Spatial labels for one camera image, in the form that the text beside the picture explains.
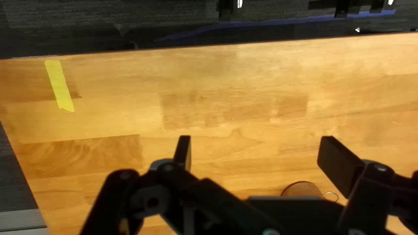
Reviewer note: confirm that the yellow tape strip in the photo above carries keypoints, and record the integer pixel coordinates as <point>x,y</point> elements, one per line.
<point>60,85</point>

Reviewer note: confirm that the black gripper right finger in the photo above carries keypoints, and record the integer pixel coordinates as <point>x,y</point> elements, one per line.
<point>339,164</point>

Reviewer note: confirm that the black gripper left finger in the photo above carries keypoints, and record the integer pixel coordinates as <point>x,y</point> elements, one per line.
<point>182,156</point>

